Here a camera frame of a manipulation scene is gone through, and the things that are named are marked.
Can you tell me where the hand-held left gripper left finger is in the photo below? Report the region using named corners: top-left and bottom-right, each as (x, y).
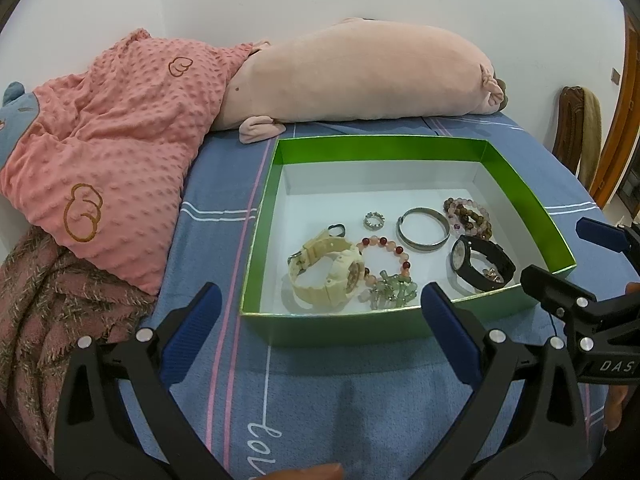
top-left (54, 282), bottom-right (231, 480)

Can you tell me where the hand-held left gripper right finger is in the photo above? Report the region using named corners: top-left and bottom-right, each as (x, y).
top-left (405, 284), bottom-right (586, 480)

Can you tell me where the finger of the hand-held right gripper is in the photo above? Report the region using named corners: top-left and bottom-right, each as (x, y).
top-left (575, 217), bottom-right (640, 256)
top-left (521, 265), bottom-right (640, 356)

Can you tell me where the green stone bracelet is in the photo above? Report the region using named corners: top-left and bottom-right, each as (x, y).
top-left (360, 270), bottom-right (420, 311)

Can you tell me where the silver bangle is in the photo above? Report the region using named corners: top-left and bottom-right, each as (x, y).
top-left (396, 206), bottom-right (451, 252)

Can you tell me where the red bead bracelet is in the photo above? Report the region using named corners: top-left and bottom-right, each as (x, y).
top-left (356, 236), bottom-right (413, 286)

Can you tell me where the green cardboard box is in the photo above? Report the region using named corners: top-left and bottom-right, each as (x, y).
top-left (239, 136), bottom-right (577, 348)

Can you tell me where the brown pink bead bracelet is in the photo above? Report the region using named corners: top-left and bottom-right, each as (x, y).
top-left (443, 196), bottom-right (488, 238)

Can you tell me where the person's right hand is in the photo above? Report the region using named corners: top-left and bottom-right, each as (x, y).
top-left (602, 282), bottom-right (640, 432)

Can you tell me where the person's left hand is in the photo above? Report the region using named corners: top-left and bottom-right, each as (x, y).
top-left (260, 462), bottom-right (346, 480)

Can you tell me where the black wrist watch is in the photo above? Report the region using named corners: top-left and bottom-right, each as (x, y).
top-left (450, 234), bottom-right (517, 293)

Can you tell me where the wooden chair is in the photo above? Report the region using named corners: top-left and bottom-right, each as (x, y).
top-left (552, 86), bottom-right (586, 176)

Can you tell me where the cream wrist watch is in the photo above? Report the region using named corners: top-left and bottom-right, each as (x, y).
top-left (287, 235), bottom-right (368, 316)

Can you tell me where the brown fringed blanket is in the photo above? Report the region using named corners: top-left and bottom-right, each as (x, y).
top-left (0, 225), bottom-right (158, 461)

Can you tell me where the blue striped bed sheet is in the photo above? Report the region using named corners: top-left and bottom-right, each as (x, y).
top-left (120, 112), bottom-right (613, 480)

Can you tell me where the pink dotted blanket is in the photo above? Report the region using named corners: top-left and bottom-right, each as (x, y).
top-left (0, 29), bottom-right (271, 296)

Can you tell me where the blue plush toy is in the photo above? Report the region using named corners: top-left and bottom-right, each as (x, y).
top-left (0, 81), bottom-right (41, 168)

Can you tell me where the pink plush pillow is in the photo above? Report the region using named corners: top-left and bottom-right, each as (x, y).
top-left (212, 17), bottom-right (511, 146)

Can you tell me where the wooden door frame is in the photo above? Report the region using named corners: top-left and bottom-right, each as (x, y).
top-left (592, 10), bottom-right (640, 211)

